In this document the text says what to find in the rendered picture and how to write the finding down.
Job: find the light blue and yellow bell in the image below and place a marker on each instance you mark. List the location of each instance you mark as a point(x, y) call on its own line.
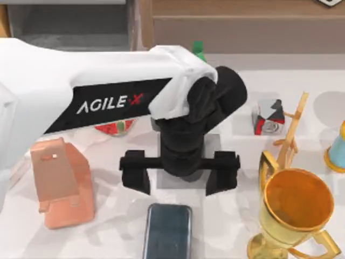
point(338, 153)

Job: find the grey cabinet with dark inside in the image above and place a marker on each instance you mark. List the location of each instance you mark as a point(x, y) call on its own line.
point(70, 24)

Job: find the gold trophy cup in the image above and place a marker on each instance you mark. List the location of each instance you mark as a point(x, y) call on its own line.
point(293, 210)

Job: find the salmon phone stand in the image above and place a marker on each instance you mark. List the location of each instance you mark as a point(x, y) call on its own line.
point(64, 186)

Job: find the small wooden easel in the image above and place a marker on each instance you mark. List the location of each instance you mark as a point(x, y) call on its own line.
point(292, 129)

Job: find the black and white object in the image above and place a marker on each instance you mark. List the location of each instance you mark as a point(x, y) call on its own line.
point(327, 2)

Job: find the green bottle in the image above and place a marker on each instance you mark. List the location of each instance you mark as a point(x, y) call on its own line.
point(199, 52)

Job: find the red and green round object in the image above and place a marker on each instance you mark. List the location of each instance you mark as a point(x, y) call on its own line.
point(116, 128)

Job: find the dark smartphone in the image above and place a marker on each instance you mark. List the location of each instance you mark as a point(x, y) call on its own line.
point(168, 232)

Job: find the wooden cupboard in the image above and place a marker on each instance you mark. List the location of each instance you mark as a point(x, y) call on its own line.
point(242, 27)

